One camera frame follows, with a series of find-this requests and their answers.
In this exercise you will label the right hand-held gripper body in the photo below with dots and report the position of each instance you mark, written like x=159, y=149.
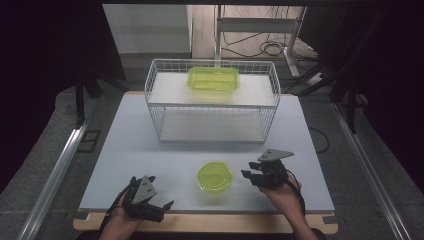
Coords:
x=271, y=173

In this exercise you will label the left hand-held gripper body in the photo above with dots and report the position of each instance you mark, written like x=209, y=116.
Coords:
x=141, y=200

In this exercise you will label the green round plastic container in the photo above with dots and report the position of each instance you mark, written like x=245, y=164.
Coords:
x=214, y=176

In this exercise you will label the green rectangular plastic container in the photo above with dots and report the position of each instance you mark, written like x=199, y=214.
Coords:
x=213, y=78

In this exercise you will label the person's right hand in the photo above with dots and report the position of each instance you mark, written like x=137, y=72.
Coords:
x=283, y=198

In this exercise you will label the person's left hand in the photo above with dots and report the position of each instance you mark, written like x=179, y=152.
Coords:
x=121, y=221

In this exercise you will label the white power strip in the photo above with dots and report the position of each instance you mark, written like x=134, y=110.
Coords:
x=315, y=78

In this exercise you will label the black metal stand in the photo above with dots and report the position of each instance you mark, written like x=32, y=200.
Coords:
x=350, y=100
x=80, y=100

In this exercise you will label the white cabinet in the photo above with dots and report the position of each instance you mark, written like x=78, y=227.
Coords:
x=146, y=28

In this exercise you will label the dark curtain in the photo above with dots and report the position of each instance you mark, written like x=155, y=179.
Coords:
x=43, y=66
x=386, y=66

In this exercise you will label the black square floor frame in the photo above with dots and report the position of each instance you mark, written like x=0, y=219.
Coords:
x=87, y=141

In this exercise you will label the aluminium floor rail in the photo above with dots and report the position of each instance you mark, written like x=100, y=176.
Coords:
x=53, y=180
x=366, y=166

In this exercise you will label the white metal desk frame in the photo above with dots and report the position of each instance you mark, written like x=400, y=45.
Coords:
x=256, y=25

